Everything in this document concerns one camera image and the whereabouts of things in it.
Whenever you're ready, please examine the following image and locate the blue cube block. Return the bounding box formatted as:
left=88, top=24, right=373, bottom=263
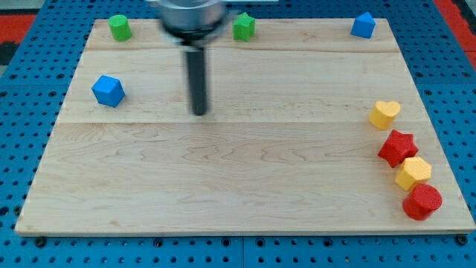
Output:
left=91, top=75, right=125, bottom=107

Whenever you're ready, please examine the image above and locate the red star block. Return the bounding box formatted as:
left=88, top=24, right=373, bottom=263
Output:
left=377, top=130, right=419, bottom=168

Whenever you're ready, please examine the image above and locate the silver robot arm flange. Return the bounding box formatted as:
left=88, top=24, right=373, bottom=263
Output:
left=148, top=0, right=234, bottom=50

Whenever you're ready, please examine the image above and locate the red cylinder block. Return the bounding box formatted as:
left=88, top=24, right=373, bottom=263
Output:
left=402, top=184, right=443, bottom=221

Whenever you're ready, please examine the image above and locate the yellow heart block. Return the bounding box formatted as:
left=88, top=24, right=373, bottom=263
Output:
left=369, top=100, right=401, bottom=130

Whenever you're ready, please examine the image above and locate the green star block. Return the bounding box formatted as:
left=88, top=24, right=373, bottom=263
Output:
left=233, top=13, right=256, bottom=42

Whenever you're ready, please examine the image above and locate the yellow hexagon block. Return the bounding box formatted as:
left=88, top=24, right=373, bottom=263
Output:
left=394, top=156, right=432, bottom=192

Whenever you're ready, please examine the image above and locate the green cylinder block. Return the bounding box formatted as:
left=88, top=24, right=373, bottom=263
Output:
left=108, top=14, right=132, bottom=42

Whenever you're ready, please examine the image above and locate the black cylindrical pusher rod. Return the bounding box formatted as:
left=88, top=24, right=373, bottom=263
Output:
left=184, top=48, right=208, bottom=115

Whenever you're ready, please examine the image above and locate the blue pentagon block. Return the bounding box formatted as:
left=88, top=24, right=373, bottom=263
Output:
left=350, top=12, right=376, bottom=39

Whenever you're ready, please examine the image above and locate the light wooden board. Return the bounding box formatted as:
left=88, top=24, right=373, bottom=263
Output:
left=16, top=19, right=475, bottom=237

